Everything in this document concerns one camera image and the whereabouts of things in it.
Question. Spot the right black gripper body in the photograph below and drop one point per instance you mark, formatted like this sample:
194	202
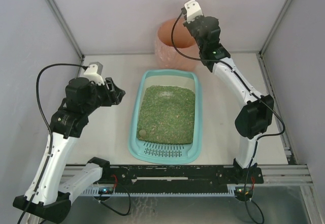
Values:
194	27

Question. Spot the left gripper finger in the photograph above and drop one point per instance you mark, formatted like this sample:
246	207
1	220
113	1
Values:
116	96
110	84

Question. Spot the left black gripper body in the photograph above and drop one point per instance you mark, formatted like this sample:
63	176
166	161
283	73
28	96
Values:
111	91

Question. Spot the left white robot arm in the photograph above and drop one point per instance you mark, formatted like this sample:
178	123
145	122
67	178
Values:
47	197

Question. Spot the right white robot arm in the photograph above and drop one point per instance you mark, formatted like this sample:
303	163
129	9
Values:
256	109

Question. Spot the beige litter clump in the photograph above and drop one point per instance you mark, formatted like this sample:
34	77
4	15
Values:
142	133

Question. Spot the green cat litter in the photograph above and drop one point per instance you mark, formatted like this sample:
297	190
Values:
167	115

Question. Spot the teal plastic litter box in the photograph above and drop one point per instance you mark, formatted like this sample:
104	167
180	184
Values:
167	154

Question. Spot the pink lined trash bin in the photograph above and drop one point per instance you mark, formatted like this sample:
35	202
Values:
173	39

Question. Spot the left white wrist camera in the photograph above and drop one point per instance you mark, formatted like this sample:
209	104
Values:
94	73

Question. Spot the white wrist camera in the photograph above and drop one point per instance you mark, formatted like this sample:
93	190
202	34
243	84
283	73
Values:
94	73
191	11

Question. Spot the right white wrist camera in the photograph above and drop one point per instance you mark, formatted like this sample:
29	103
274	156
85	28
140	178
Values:
191	11

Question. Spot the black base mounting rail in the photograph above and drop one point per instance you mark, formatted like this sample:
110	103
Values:
186	178

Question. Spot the white slotted cable duct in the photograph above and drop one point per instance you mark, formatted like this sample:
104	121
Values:
229	191

